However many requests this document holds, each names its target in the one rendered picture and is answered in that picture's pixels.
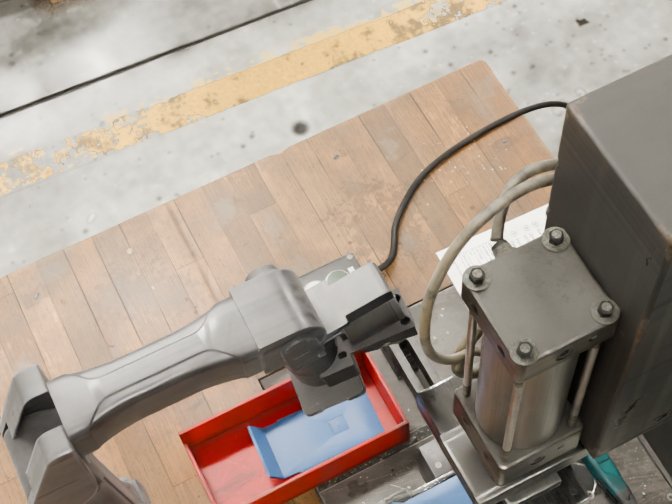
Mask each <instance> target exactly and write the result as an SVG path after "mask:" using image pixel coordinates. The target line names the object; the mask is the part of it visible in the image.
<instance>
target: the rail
mask: <svg viewBox="0 0 672 504"><path fill-rule="evenodd" d="M454 476H456V474H455V472H454V470H452V471H450V472H448V473H446V474H444V475H442V476H440V477H439V478H437V479H435V480H433V481H431V482H429V483H427V484H425V485H423V486H421V487H419V488H417V489H415V490H413V491H412V492H410V494H411V497H412V498H413V497H415V496H417V495H419V494H421V493H423V492H425V491H427V490H429V489H431V488H433V487H434V486H436V485H438V484H440V483H442V482H444V481H446V480H448V479H450V478H452V477H454Z"/></svg>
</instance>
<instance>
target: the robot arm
mask: <svg viewBox="0 0 672 504"><path fill-rule="evenodd" d="M228 291H229V294H230V297H228V298H226V299H224V300H222V301H220V302H218V303H216V304H214V305H213V306H212V308H211V309H209V310H208V311H207V312H205V313H204V314H203V315H201V316H200V317H198V318H197V319H195V320H194V321H192V322H191V323H189V324H187V325H186V326H184V327H182V328H180V329H179V330H177V331H175V332H173V333H171V334H169V335H167V336H165V337H163V338H161V339H158V340H156V341H154V342H152V343H150V344H148V345H145V346H143V347H141V348H139V349H137V350H135V351H133V352H130V353H128V354H126V355H124V356H122V357H120V358H117V359H115V360H113V361H110V362H108V363H105V364H102V365H100V366H97V367H94V368H90V369H87V370H84V371H80V372H76V373H72V374H62V375H60V376H58V377H56V378H54V379H51V380H48V378H47V377H46V375H45V374H44V372H43V371H42V369H41V368H40V366H39V365H38V364H34V365H32V366H30V367H28V368H25V369H23V370H21V371H19V372H18V373H17V374H15V375H14V376H13V378H12V380H11V384H10V388H9V391H8V395H7V398H6V402H5V405H4V409H3V412H2V416H1V420H0V432H1V435H2V437H3V439H4V441H5V444H6V446H7V449H8V451H9V454H10V457H11V459H12V462H13V465H14V467H15V470H16V472H17V475H18V478H19V480H20V483H21V485H22V488H23V491H24V493H25V496H26V498H27V501H28V504H152V503H151V501H150V499H149V496H148V494H147V492H146V489H145V488H144V486H143V485H142V484H140V483H139V482H138V481H137V480H136V479H134V480H132V481H131V480H130V479H129V478H128V477H121V478H118V477H116V476H115V475H114V474H113V473H112V472H111V471H110V470H109V469H108V468H107V467H106V466H105V465H104V464H103V463H102V462H100V461H99V460H98V459H97V458H96V457H95V455H94V454H93V452H94V451H96V450H98V449H100V448H101V446H102V445H103V444H104V443H106V442H107V441H108V440H110V439H111V438H112V437H114V436H115V435H117V434H118V433H120V432H121V431H123V430H124V429H126V428H127V427H129V426H131V425H133V424H134V423H136V422H138V421H140V420H142V419H144V418H145V417H148V416H150V415H152V414H154V413H156V412H158V411H160V410H162V409H164V408H166V407H169V406H171V405H173V404H175V403H177V402H179V401H181V400H183V399H185V398H187V397H190V396H192V395H194V394H196V393H198V392H201V391H203V390H205V389H208V388H211V387H213V386H216V385H219V384H222V383H226V382H229V381H233V380H237V379H241V378H250V377H252V376H254V375H256V374H258V373H260V372H262V371H264V372H265V374H268V373H270V372H273V371H275V370H277V369H279V368H281V367H283V366H285V367H286V369H287V372H288V374H289V375H290V378H291V380H292V383H293V386H294V388H295V391H296V394H297V396H298V399H299V401H300V404H301V407H302V409H303V412H304V413H305V414H306V415H307V416H309V417H312V416H315V415H317V414H320V413H322V412H324V411H325V409H328V408H330V407H333V406H335V405H337V404H340V403H342V402H345V401H347V400H348V401H351V400H353V399H356V398H358V397H360V396H362V395H364V394H365V392H366V387H365V384H364V382H363V379H362V377H361V374H360V373H361V372H360V369H359V367H358V364H357V362H356V359H355V357H354V354H355V353H357V352H360V351H362V350H364V353H367V352H371V351H376V350H379V349H380V348H381V347H385V346H389V345H394V344H398V343H402V342H403V341H404V340H405V339H406V338H408V337H413V336H416V335H417V334H418V333H417V330H416V328H415V326H416V325H415V323H414V320H413V318H412V315H411V313H410V311H409V308H408V307H406V304H405V302H404V299H403V297H402V295H401V292H400V290H399V288H397V289H394V290H392V291H391V289H390V287H389V286H388V284H387V282H386V280H385V279H384V275H382V274H381V271H380V270H379V268H378V267H377V265H376V263H375V262H370V263H367V264H365V265H363V266H362V267H360V268H358V269H356V270H355V271H353V272H351V273H349V274H348V275H346V276H344V277H342V278H341V279H339V280H337V281H335V282H334V283H332V284H330V285H328V284H327V282H326V281H325V280H323V281H321V282H319V283H318V284H316V285H314V286H312V287H311V288H309V289H307V290H305V291H304V289H303V287H302V285H301V283H300V282H299V280H298V278H297V276H296V274H295V272H294V271H293V270H291V269H287V268H280V269H277V268H276V267H275V266H274V265H270V264H268V265H263V266H260V267H258V268H256V269H254V270H253V271H252V272H250V273H249V274H248V275H247V277H246V279H245V282H244V283H242V284H240V285H238V286H235V287H233V288H231V289H229V290H228Z"/></svg>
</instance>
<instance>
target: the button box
mask: <svg viewBox="0 0 672 504"><path fill-rule="evenodd" d="M567 104H568V103H566V102H562V101H545V102H540V103H536V104H533V105H530V106H527V107H524V108H522V109H519V110H517V111H515V112H512V113H510V114H508V115H506V116H504V117H502V118H500V119H498V120H496V121H494V122H492V123H490V124H488V125H487V126H485V127H483V128H481V129H480V130H478V131H476V132H474V133H473V134H471V135H469V136H468V137H466V138H465V139H463V140H461V141H460V142H458V143H457V144H455V145H454V146H452V147H451V148H450V149H448V150H447V151H445V152H444V153H443V154H441V155H440V156H439V157H438V158H436V159H435V160H434V161H433V162H432V163H430V164H429V165H428V166H427V167H426V168H425V169H424V170H423V171H422V172H421V173H420V174H419V175H418V176H417V178H416V179H415V180H414V181H413V183H412V184H411V185H410V187H409V189H408V190H407V192H406V194H405V196H404V198H403V199H402V201H401V203H400V205H399V208H398V210H397V212H396V215H395V217H394V220H393V224H392V228H391V247H390V253H389V256H388V258H387V260H386V261H385V262H383V263H382V264H381V265H379V266H377V267H378V268H379V270H380V271H381V272H382V271H384V270H385V269H386V268H388V267H389V266H390V265H391V264H392V263H393V261H394V259H395V257H396V253H397V244H398V227H399V223H400V220H401V218H402V215H403V213H404V210H405V208H406V206H407V204H408V202H409V200H410V198H411V197H412V195H413V193H414V191H415V190H416V188H417V187H418V185H419V184H420V183H421V182H422V180H423V179H424V178H425V177H426V176H427V175H428V174H429V173H430V172H431V171H432V170H433V169H434V168H435V167H437V166H438V165H439V164H440V163H441V162H443V161H444V160H445V159H446V158H448V157H449V156H450V155H452V154H453V153H455V152H456V151H458V150H459V149H460V148H462V147H464V146H465V145H467V144H468V143H470V142H471V141H473V140H475V139H476V138H478V137H480V136H482V135H483V134H485V133H487V132H489V131H490V130H492V129H494V128H496V127H498V126H500V125H502V124H504V123H506V122H508V121H510V120H512V119H514V118H516V117H518V116H520V115H522V114H523V115H524V114H526V113H529V112H532V111H535V110H538V109H542V108H548V107H561V108H564V109H566V106H567ZM360 267H361V266H360V264H359V262H358V261H357V259H356V257H355V256H354V254H353V253H348V254H346V255H344V256H342V257H340V258H338V259H336V260H334V261H332V262H329V263H327V264H325V265H323V266H321V267H319V268H317V269H315V270H313V271H311V272H308V273H306V274H304V275H302V276H300V277H298V280H299V282H300V283H301V285H302V287H303V289H304V291H305V289H306V287H307V285H308V284H309V283H311V282H314V281H319V282H321V281H323V280H325V281H326V282H327V279H328V276H329V275H330V274H331V273H332V272H334V271H344V272H345V273H347V274H349V273H351V272H353V271H355V270H356V269H358V268H360Z"/></svg>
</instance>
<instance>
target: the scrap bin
mask: <svg viewBox="0 0 672 504"><path fill-rule="evenodd" d="M354 357H355V359H356V362H357V364H358V367H359V369H360V372H361V373H360V374H361V377H362V379H363V382H364V384H365V387H366V393H367V395H368V397H369V399H370V401H371V403H372V405H373V407H374V410H375V412H376V414H377V416H378V418H379V420H380V422H381V424H382V426H383V428H384V430H385V431H384V432H382V433H380V434H378V435H376V436H374V437H372V438H370V439H368V440H366V441H364V442H362V443H360V444H358V445H356V446H354V447H352V448H350V449H348V450H346V451H344V452H342V453H340V454H338V455H336V456H334V457H332V458H330V459H328V460H327V461H325V462H323V463H321V464H319V465H317V466H315V467H313V468H311V469H309V470H307V471H305V472H303V473H297V474H295V475H293V476H290V477H288V478H286V479H284V480H281V479H275V478H268V476H267V473H266V471H265V468H264V466H263V464H262V461H261V459H260V457H259V454H258V452H257V450H256V447H255V445H254V443H253V440H252V438H251V436H250V433H249V431H248V429H247V427H248V426H253V427H258V428H265V427H267V426H269V425H272V424H274V423H276V422H278V421H277V420H279V419H281V418H283V417H286V416H288V415H290V414H293V413H295V412H297V411H300V410H302V407H301V404H300V401H299V399H298V396H297V394H296V391H295V388H294V386H293V383H292V380H291V378H288V379H286V380H284V381H282V382H280V383H278V384H276V385H274V386H272V387H270V388H268V389H266V390H264V391H262V392H259V393H257V394H255V395H253V396H251V397H249V398H247V399H245V400H243V401H241V402H239V403H237V404H235V405H233V406H231V407H229V408H227V409H225V410H223V411H221V412H219V413H217V414H215V415H213V416H211V417H209V418H207V419H205V420H202V421H200V422H198V423H196V424H194V425H192V426H190V427H188V428H186V429H184V430H182V431H180V432H178V435H179V437H180V439H181V441H182V443H183V445H184V447H185V449H186V451H187V454H188V456H189V458H190V460H191V462H192V464H193V466H194V468H195V470H196V473H197V475H198V477H199V479H200V481H201V483H202V485H203V487H204V489H205V491H206V494H207V496H208V498H209V500H210V502H211V504H284V503H286V502H288V501H290V500H292V499H294V498H296V497H298V496H300V495H302V494H304V493H306V492H308V491H310V490H312V489H314V488H316V487H318V486H319V485H321V484H323V483H325V482H327V481H329V480H331V479H333V478H335V477H337V476H339V475H341V474H343V473H345V472H347V471H349V470H351V469H353V468H355V467H357V466H359V465H361V464H363V463H365V462H367V461H368V460H370V459H372V458H374V457H376V456H378V455H380V454H382V453H384V452H386V451H388V450H390V449H392V448H394V447H396V446H398V445H400V444H402V443H404V442H406V441H408V440H409V421H408V419H407V418H406V416H405V414H404V413H403V411H402V409H401V407H400V406H399V404H398V402H397V400H396V399H395V397H394V395H393V393H392V392H391V390H390V388H389V386H388V385H387V383H386V381H385V379H384V378H383V376H382V374H381V373H380V371H379V369H378V367H377V366H376V364H375V362H374V360H373V359H372V357H371V355H370V353H369V352H367V353H364V350H362V351H360V352H357V353H355V354H354Z"/></svg>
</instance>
